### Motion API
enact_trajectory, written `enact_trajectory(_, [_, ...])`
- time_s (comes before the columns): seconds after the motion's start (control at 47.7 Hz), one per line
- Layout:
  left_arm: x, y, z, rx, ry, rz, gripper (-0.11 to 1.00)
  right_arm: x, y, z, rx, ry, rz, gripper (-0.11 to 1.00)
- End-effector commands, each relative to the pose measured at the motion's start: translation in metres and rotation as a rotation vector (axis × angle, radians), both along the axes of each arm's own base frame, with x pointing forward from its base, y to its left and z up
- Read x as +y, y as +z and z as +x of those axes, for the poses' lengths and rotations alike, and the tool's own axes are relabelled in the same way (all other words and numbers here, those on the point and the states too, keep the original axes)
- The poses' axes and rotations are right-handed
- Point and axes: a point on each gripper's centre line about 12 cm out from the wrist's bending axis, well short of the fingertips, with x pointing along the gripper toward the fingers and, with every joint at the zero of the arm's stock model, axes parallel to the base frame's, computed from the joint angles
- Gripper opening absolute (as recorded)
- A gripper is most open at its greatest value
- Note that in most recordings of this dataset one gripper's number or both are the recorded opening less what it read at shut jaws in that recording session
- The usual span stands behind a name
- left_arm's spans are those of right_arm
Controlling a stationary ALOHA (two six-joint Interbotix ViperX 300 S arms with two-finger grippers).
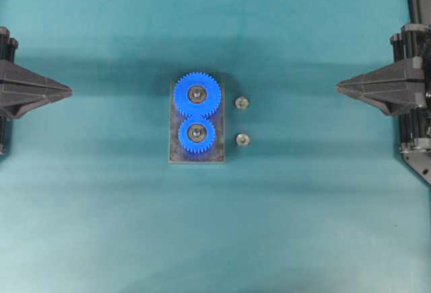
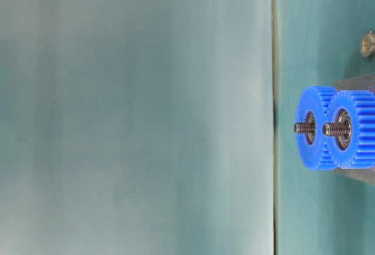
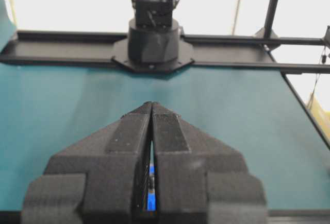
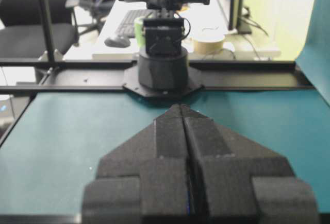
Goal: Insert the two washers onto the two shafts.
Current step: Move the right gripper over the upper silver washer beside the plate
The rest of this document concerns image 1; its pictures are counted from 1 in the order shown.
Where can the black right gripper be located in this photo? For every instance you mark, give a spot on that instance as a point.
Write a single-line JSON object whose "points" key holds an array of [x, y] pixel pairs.
{"points": [[412, 108]]}

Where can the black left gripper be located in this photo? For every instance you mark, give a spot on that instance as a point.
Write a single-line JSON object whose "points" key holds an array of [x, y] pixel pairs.
{"points": [[23, 90]]}

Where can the metal washer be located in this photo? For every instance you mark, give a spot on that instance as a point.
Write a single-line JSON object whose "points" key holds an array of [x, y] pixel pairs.
{"points": [[241, 103], [242, 139]]}

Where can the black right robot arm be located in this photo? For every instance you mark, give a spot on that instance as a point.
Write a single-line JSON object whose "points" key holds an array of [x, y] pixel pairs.
{"points": [[402, 89]]}

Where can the small blue plastic gear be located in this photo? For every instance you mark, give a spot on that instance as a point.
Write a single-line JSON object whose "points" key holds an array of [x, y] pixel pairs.
{"points": [[196, 145]]}

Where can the large blue plastic gear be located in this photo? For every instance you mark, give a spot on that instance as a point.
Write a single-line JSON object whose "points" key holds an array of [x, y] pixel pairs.
{"points": [[211, 95]]}

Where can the metal base plate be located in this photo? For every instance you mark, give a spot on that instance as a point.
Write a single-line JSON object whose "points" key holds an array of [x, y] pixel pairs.
{"points": [[178, 155]]}

